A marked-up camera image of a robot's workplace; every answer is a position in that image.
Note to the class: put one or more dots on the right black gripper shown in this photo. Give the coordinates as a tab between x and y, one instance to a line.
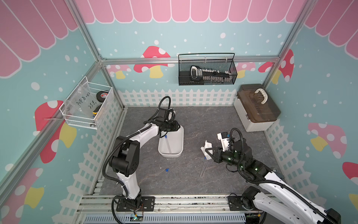
218	153

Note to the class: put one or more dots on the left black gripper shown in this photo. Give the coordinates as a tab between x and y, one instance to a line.
175	128

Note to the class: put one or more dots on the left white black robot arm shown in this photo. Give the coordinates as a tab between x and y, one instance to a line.
122	162

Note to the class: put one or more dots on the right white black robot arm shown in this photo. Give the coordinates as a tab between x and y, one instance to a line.
268	192

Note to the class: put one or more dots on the white plastic tray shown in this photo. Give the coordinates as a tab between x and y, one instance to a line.
176	142

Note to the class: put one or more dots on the socket wrench set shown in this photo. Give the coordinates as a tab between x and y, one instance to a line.
206	75

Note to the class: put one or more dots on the brown lidded storage box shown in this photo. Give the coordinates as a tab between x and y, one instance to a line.
256	109

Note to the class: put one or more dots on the black tape roll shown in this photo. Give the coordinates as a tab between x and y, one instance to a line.
101	96

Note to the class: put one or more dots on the clear plastic label bag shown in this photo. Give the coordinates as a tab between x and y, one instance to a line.
80	102

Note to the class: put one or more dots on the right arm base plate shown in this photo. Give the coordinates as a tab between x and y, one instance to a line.
239	203

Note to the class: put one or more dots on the black wire mesh basket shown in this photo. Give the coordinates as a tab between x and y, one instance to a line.
212	61

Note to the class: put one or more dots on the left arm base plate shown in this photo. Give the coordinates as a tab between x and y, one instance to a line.
139	204

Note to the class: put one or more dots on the white wire wall basket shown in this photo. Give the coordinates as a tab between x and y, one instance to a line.
106	109

